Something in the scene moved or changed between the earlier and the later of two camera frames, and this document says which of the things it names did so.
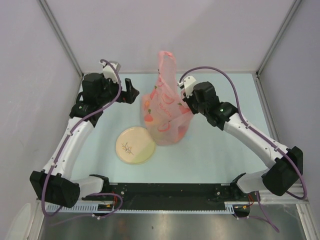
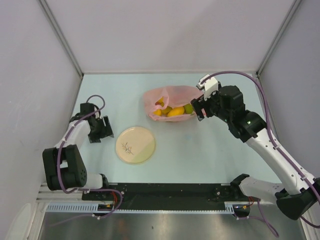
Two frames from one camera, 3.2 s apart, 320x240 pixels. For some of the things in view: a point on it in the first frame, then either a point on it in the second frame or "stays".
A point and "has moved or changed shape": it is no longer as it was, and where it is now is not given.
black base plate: x=174 y=192 stays
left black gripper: x=129 y=96 -> x=106 y=130
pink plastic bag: x=165 y=113 has moved or changed shape
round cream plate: x=135 y=145 stays
